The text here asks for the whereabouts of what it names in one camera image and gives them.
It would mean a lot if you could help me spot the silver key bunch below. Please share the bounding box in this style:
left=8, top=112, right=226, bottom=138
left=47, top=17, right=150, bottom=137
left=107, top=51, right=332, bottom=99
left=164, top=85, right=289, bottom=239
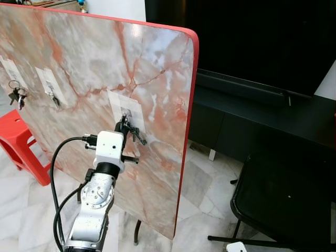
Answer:
left=7, top=80, right=28, bottom=110
left=129, top=123, right=149, bottom=146

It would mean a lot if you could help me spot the red-edged marble table top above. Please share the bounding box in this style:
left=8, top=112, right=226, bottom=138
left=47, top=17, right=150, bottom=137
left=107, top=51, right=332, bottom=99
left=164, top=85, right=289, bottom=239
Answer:
left=0, top=3, right=200, bottom=246

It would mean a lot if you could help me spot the red plastic stool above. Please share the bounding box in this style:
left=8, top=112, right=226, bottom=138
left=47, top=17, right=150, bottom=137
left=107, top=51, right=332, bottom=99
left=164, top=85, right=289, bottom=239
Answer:
left=0, top=109, right=51, bottom=187

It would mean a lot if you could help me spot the black soundbar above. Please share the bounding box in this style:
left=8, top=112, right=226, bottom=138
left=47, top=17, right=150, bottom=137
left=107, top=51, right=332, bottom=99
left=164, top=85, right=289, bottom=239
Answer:
left=195, top=71, right=292, bottom=107

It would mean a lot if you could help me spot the black TV console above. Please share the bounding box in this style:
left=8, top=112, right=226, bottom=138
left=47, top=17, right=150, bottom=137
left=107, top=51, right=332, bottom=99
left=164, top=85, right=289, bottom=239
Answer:
left=186, top=87, right=336, bottom=163

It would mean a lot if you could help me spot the black television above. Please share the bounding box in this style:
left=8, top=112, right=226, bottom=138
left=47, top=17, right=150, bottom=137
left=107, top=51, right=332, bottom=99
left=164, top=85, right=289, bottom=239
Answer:
left=144, top=0, right=336, bottom=98

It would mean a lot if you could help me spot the black folding chair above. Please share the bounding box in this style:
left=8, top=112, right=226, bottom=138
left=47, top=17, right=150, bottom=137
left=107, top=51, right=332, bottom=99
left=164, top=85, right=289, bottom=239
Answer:
left=207, top=150, right=336, bottom=252

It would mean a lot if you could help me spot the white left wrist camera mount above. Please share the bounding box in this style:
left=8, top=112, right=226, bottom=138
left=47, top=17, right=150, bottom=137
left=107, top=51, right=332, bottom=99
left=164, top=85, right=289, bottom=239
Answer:
left=94, top=131, right=125, bottom=171

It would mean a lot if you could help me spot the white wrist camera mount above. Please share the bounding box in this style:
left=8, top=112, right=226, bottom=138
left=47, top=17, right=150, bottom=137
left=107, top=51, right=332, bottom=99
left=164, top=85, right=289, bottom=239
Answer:
left=226, top=241, right=248, bottom=252
left=94, top=131, right=125, bottom=171

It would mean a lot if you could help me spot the white adhesive wall hook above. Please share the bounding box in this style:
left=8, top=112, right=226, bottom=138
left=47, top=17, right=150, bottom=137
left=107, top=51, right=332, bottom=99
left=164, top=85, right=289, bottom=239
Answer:
left=108, top=89, right=145, bottom=138
left=35, top=67, right=66, bottom=107
left=0, top=55, right=28, bottom=92

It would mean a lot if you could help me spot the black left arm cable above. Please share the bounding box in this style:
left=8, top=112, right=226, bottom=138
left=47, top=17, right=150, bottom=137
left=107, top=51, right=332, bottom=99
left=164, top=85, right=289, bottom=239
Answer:
left=50, top=134, right=99, bottom=252

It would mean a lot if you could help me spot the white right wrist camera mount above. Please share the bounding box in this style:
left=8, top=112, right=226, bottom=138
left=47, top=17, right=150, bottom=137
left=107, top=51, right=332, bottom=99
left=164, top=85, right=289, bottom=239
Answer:
left=226, top=241, right=248, bottom=252

